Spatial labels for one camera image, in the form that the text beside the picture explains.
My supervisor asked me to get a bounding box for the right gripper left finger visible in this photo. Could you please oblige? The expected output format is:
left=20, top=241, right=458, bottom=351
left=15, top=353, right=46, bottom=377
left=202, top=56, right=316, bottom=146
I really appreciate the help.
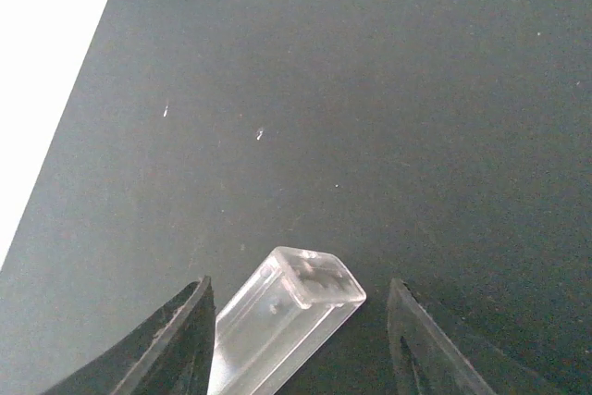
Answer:
left=45, top=277, right=216, bottom=394

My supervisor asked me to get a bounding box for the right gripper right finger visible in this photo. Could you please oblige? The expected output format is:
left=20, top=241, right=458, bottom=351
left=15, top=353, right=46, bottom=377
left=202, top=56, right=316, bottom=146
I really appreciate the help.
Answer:
left=387, top=278, right=563, bottom=395

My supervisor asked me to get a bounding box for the clear plastic battery box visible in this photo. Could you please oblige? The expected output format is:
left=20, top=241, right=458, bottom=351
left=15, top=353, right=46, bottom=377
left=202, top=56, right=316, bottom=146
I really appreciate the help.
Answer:
left=208, top=246, right=366, bottom=394

